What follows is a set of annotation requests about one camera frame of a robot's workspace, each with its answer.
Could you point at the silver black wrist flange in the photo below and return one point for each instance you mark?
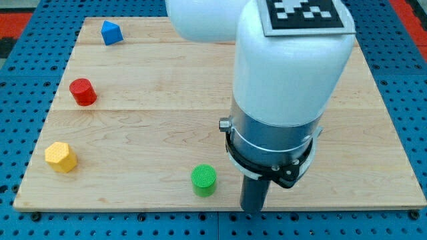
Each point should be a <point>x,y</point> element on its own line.
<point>262,151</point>

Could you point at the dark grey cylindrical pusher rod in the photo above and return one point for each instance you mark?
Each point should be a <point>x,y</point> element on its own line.
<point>253,194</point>

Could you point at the green cylinder block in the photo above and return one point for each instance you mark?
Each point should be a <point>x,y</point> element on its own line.
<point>204,180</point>

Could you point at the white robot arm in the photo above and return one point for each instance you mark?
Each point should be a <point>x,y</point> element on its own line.
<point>289,57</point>

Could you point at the light wooden board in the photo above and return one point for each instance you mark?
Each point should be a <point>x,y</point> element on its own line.
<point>159,100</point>

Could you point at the black white fiducial marker plate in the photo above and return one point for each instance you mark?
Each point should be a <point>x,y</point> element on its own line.
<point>282,18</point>

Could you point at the red cylinder block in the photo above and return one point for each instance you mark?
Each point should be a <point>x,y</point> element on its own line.
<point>83,92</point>

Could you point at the yellow hexagonal block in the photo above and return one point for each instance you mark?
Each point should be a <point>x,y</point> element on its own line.
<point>60,157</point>

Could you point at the blue triangular prism block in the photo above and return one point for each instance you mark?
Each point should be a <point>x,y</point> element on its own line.
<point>111,33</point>

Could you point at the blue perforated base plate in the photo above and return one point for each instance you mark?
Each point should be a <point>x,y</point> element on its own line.
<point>31,75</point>

